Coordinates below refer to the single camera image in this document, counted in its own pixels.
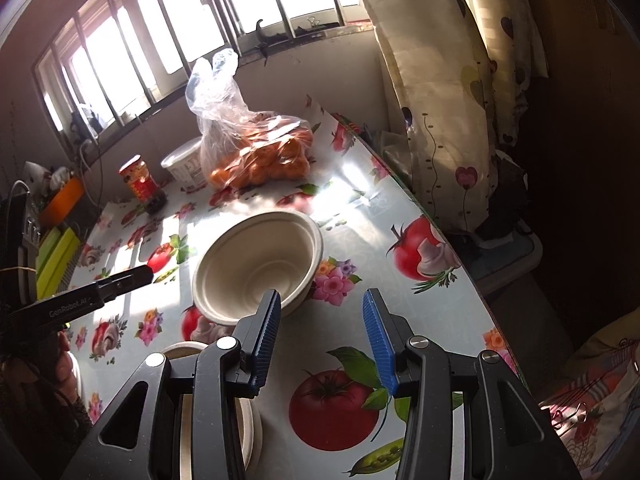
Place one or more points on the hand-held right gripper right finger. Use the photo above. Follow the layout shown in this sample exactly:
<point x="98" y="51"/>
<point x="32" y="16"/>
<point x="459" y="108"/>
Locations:
<point x="377" y="345"/>

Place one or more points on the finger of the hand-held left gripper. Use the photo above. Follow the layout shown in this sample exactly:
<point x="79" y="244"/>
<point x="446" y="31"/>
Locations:
<point x="127" y="280"/>

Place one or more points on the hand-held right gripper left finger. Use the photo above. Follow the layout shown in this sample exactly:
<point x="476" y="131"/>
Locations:
<point x="270" y="340"/>

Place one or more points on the beige paper bowl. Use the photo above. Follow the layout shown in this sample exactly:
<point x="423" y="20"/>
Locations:
<point x="257" y="265"/>
<point x="250" y="425"/>

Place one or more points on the person's left forearm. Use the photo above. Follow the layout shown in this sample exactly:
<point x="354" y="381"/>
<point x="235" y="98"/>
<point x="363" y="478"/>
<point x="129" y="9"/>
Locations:
<point x="35" y="410"/>

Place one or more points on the person's left hand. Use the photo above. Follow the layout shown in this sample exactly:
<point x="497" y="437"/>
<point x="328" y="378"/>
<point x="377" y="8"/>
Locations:
<point x="66" y="367"/>

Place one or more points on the lime green box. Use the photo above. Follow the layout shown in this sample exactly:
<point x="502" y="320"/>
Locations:
<point x="57" y="260"/>

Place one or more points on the red label jar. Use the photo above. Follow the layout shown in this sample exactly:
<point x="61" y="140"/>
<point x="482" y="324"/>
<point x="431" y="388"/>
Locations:
<point x="142" y="185"/>

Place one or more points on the orange box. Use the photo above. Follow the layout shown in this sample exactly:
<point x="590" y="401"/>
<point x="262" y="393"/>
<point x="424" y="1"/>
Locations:
<point x="62" y="200"/>

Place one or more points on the printed floral tablecloth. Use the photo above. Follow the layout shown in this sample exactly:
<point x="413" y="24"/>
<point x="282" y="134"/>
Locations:
<point x="350" y="220"/>

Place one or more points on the white plastic tub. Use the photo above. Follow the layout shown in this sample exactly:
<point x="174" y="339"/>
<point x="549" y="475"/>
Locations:
<point x="185" y="165"/>

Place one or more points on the grey plastic bin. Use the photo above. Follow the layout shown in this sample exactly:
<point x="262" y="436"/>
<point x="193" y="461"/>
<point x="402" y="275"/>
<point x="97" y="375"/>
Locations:
<point x="510" y="260"/>

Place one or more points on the clear bag of oranges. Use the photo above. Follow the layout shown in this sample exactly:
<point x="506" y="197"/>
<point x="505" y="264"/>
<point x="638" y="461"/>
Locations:
<point x="255" y="155"/>

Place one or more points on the dark cloth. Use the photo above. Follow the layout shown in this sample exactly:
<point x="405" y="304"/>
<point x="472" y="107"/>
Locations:
<point x="505" y="195"/>

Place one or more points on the printed blanket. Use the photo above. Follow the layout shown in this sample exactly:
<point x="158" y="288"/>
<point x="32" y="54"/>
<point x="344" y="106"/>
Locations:
<point x="595" y="395"/>

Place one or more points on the metal window bars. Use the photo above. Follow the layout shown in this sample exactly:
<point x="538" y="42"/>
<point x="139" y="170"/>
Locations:
<point x="150" y="50"/>

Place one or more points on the cream patterned curtain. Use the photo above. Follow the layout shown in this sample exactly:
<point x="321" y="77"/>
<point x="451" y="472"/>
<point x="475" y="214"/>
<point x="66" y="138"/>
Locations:
<point x="440" y="85"/>

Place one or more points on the black hook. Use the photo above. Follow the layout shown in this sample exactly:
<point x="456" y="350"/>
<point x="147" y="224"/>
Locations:
<point x="261" y="35"/>

